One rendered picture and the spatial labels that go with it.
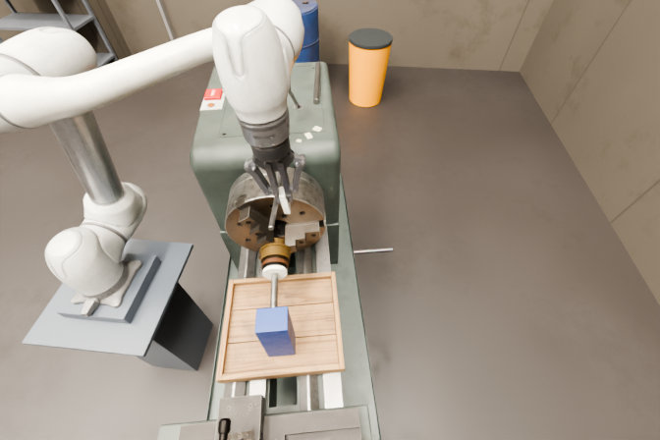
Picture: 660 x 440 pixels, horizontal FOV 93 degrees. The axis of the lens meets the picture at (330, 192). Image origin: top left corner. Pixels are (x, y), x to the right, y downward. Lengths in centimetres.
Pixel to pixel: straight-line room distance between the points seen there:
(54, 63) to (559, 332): 248
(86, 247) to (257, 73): 92
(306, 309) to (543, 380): 149
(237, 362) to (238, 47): 86
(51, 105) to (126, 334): 88
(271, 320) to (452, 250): 171
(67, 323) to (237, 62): 125
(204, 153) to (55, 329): 85
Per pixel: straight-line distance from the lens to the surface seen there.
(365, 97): 336
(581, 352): 241
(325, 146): 100
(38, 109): 77
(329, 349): 105
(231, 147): 104
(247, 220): 91
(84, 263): 126
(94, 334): 146
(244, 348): 108
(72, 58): 96
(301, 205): 92
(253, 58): 48
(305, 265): 118
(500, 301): 230
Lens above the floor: 190
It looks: 49 degrees down
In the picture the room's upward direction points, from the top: straight up
